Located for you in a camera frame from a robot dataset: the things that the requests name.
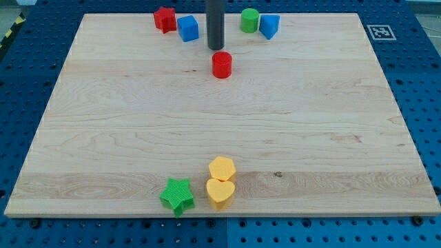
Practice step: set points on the yellow hexagon block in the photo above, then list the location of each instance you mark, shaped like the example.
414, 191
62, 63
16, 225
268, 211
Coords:
223, 169

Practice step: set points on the blue cube block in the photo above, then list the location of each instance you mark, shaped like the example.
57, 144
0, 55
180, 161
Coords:
188, 28

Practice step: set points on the light wooden board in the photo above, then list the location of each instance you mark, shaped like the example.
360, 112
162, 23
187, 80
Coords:
307, 117

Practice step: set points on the blue triangular prism block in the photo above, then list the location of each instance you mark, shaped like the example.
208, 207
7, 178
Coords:
269, 24

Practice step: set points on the yellow heart block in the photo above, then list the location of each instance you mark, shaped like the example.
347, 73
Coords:
220, 193

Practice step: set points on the red cylinder block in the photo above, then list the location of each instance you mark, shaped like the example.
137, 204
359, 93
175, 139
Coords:
222, 64

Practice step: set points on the white fiducial marker tag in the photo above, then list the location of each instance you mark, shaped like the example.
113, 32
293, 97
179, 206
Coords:
380, 32

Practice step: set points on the red star block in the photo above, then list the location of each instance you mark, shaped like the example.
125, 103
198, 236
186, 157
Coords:
165, 19

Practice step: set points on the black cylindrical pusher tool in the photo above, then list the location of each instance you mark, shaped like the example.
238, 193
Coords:
215, 10

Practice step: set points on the green star block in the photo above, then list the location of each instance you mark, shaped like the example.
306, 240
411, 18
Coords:
177, 196

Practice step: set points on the green cylinder block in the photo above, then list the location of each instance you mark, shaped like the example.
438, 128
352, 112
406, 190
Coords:
249, 20

